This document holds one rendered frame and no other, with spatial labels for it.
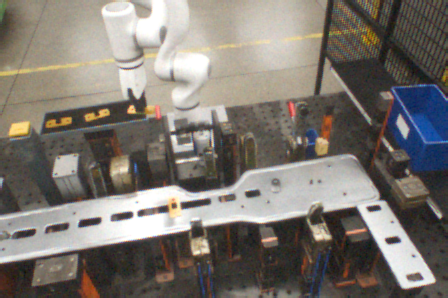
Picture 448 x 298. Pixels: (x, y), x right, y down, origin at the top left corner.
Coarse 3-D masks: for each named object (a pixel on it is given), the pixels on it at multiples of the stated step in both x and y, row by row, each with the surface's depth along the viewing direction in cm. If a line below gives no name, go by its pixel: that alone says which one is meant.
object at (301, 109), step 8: (296, 104) 129; (304, 104) 129; (296, 112) 130; (304, 112) 127; (296, 120) 131; (304, 120) 132; (296, 128) 133; (304, 128) 134; (296, 136) 135; (304, 136) 136; (296, 144) 137; (304, 144) 137
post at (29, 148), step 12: (12, 144) 135; (24, 144) 136; (36, 144) 140; (24, 156) 140; (36, 156) 141; (36, 168) 145; (48, 168) 150; (36, 180) 149; (48, 180) 150; (48, 192) 155; (60, 192) 159; (60, 204) 161
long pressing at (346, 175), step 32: (320, 160) 139; (352, 160) 139; (160, 192) 132; (224, 192) 131; (288, 192) 130; (320, 192) 129; (352, 192) 128; (0, 224) 125; (32, 224) 125; (128, 224) 123; (160, 224) 123; (0, 256) 117; (32, 256) 117
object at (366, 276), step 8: (368, 248) 127; (376, 248) 126; (368, 256) 128; (376, 256) 129; (360, 264) 136; (368, 264) 132; (360, 272) 138; (368, 272) 137; (360, 280) 137; (368, 280) 137; (376, 280) 137
